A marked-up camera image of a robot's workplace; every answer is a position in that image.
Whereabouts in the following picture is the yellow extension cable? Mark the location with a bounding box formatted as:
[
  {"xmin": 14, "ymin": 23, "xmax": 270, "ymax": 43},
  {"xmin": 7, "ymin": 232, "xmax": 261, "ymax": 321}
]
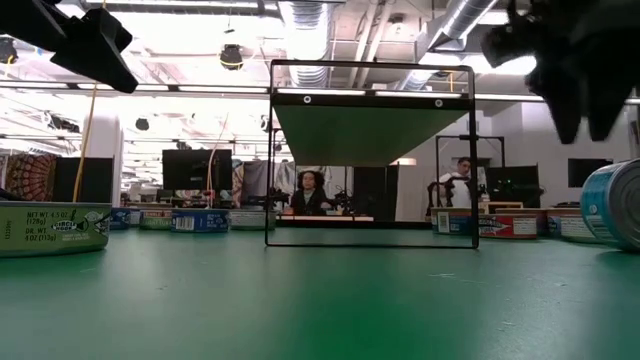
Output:
[{"xmin": 72, "ymin": 0, "xmax": 109, "ymax": 204}]

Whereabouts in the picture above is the wooden background table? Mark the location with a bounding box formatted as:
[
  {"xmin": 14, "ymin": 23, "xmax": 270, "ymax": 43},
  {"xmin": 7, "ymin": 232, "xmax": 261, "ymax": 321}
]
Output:
[{"xmin": 277, "ymin": 214, "xmax": 375, "ymax": 223}]

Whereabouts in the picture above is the black ceiling fixture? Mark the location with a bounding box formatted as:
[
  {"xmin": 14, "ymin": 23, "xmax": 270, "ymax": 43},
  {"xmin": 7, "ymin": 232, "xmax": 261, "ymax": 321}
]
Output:
[{"xmin": 0, "ymin": 37, "xmax": 20, "ymax": 65}]

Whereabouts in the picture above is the patterned red tapestry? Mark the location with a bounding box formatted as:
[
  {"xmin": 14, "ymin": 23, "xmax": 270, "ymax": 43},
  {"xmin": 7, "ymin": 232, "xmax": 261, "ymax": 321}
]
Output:
[{"xmin": 0, "ymin": 152, "xmax": 59, "ymax": 203}]

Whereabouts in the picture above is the black wall monitor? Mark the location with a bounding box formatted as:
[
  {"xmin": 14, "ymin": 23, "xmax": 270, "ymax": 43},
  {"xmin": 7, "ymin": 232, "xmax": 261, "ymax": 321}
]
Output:
[{"xmin": 567, "ymin": 158, "xmax": 614, "ymax": 189}]

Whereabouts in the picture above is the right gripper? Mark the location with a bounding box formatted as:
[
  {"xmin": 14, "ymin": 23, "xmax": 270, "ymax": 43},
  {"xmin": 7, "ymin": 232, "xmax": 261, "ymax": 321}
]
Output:
[{"xmin": 480, "ymin": 0, "xmax": 640, "ymax": 146}]

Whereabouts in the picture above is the olive green tuna can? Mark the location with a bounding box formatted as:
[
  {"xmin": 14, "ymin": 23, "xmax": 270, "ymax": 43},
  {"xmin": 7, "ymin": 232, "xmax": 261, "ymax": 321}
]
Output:
[{"xmin": 0, "ymin": 201, "xmax": 112, "ymax": 259}]

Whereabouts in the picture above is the black metal stand frame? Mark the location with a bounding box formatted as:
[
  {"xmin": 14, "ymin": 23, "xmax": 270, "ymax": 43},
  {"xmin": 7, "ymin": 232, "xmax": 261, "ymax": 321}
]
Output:
[{"xmin": 434, "ymin": 133, "xmax": 506, "ymax": 211}]

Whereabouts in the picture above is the blue and pink labelled can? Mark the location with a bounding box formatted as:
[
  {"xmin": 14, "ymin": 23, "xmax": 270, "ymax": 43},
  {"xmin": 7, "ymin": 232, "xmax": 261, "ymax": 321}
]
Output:
[{"xmin": 430, "ymin": 206, "xmax": 481, "ymax": 236}]

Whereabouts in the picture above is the red labelled tuna can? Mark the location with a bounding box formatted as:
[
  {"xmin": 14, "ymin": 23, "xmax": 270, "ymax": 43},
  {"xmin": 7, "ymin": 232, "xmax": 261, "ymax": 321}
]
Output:
[{"xmin": 477, "ymin": 214, "xmax": 539, "ymax": 240}]

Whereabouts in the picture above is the silver ceiling duct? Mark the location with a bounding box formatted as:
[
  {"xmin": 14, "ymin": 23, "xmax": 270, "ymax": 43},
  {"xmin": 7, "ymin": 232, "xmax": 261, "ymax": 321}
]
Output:
[
  {"xmin": 399, "ymin": 0, "xmax": 501, "ymax": 91},
  {"xmin": 277, "ymin": 0, "xmax": 341, "ymax": 89}
]

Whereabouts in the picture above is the person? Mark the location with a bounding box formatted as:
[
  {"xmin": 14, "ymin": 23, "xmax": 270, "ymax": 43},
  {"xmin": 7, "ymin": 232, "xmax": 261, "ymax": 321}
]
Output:
[
  {"xmin": 438, "ymin": 156, "xmax": 474, "ymax": 209},
  {"xmin": 289, "ymin": 169, "xmax": 334, "ymax": 217}
]

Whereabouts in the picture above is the black ceiling camera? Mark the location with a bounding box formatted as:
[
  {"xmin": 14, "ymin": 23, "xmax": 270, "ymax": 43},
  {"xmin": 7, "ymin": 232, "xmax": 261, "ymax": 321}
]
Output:
[{"xmin": 219, "ymin": 43, "xmax": 245, "ymax": 71}]

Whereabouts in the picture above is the green Bumble Bee tuna can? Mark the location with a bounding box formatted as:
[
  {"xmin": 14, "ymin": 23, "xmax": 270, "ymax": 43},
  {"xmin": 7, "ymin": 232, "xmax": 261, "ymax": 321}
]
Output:
[
  {"xmin": 228, "ymin": 209, "xmax": 277, "ymax": 232},
  {"xmin": 138, "ymin": 208, "xmax": 174, "ymax": 232}
]

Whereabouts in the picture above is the silver can white green label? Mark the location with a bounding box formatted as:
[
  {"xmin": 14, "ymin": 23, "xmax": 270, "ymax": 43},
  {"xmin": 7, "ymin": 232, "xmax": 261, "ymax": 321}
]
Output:
[{"xmin": 558, "ymin": 214, "xmax": 609, "ymax": 245}]

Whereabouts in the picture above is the wooden shelf black metal frame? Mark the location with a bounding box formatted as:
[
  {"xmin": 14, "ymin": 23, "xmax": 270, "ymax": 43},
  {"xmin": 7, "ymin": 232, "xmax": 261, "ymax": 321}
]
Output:
[{"xmin": 264, "ymin": 59, "xmax": 480, "ymax": 250}]

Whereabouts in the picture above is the black standing panel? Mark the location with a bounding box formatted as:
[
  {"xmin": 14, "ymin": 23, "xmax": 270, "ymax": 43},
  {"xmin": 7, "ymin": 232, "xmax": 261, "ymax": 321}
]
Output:
[
  {"xmin": 53, "ymin": 157, "xmax": 115, "ymax": 204},
  {"xmin": 352, "ymin": 164, "xmax": 400, "ymax": 222}
]

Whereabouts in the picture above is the teal labelled tuna can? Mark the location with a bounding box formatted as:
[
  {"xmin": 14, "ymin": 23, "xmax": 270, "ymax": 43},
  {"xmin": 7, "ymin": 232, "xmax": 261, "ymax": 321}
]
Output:
[{"xmin": 579, "ymin": 158, "xmax": 640, "ymax": 253}]

